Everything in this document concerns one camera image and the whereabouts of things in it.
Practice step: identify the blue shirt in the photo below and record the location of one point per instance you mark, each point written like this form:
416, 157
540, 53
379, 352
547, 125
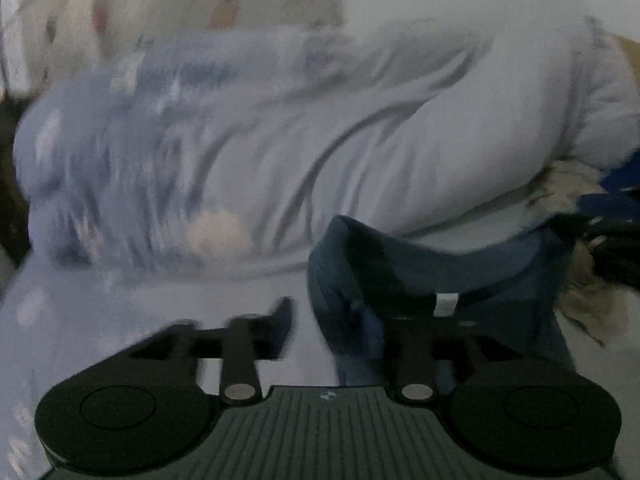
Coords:
400, 270

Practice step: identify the light grey pillow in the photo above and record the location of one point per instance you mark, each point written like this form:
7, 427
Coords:
610, 95

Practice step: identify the pineapple print curtain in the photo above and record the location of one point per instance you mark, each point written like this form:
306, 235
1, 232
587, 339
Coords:
150, 0

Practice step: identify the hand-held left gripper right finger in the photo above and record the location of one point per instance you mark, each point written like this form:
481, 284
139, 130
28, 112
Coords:
410, 350

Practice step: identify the light blue printed duvet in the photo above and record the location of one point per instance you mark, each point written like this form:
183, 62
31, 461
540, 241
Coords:
200, 135

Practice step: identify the wooden headboard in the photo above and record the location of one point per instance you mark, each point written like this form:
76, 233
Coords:
631, 55

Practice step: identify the light blue printed bed sheet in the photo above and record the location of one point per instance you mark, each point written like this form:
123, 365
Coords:
150, 305

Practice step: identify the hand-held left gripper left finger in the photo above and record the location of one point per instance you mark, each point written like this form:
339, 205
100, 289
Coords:
280, 330

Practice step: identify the beige crumpled cloth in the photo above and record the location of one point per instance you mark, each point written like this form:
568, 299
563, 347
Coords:
560, 187

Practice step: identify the dark blue striped jacket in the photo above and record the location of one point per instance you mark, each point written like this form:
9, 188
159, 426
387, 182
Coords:
615, 205

